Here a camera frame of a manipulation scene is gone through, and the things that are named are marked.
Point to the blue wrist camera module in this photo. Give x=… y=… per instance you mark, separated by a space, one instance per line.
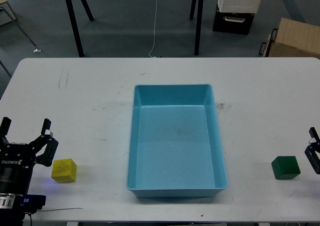
x=31 y=203

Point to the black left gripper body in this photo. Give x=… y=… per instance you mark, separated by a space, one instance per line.
x=16 y=167

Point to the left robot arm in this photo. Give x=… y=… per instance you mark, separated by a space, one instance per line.
x=10 y=211

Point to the wooden cabinet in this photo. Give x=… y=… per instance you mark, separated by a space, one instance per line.
x=292 y=39
x=7 y=15

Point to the black table leg right rear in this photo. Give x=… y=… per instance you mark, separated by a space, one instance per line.
x=192 y=9

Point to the black table leg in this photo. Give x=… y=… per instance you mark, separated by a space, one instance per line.
x=192 y=9
x=74 y=27
x=200 y=4
x=87 y=10

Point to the yellow wooden block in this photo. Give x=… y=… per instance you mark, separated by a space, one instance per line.
x=64 y=171

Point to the wooden cabinet left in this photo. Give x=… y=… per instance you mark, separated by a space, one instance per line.
x=7 y=15

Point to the wooden cabinet right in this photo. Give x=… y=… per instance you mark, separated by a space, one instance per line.
x=292 y=39

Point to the green wooden block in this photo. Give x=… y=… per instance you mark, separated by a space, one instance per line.
x=285 y=167

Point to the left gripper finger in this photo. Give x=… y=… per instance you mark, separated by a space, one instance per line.
x=4 y=128
x=43 y=148

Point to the black table leg left rear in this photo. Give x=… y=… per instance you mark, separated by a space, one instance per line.
x=87 y=10

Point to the black drawer box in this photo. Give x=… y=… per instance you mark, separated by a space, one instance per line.
x=233 y=23

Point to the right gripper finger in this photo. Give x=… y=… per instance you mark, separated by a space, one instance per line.
x=312 y=149

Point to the blue plastic tray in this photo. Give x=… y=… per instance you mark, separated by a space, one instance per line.
x=175 y=147

